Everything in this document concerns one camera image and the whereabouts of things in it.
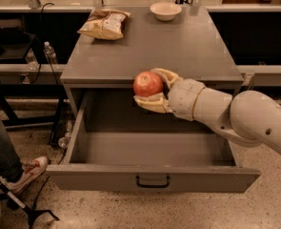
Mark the plastic bottle on floor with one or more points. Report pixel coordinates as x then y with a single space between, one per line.
63 141

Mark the black drawer handle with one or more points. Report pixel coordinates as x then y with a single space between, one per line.
153 182

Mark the black tripod stand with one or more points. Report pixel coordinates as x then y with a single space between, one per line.
33 214

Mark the red apple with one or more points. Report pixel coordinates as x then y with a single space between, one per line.
147 83

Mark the white red sneaker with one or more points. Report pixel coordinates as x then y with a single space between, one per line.
31 171

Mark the black side table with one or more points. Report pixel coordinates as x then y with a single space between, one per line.
25 73

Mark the open gray top drawer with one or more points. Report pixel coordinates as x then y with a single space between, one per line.
113 141

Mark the white bowl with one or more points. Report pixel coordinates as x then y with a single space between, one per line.
165 11

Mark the blue jeans leg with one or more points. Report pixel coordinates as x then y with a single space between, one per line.
10 165

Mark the yellow chip bag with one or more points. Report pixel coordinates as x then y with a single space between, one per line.
105 24

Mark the clear water bottle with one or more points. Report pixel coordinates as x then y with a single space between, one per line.
50 53

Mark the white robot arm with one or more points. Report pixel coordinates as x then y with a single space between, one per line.
248 119

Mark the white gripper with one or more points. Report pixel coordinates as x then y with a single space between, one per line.
182 96

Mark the gray cabinet counter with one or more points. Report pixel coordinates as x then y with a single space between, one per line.
189 45

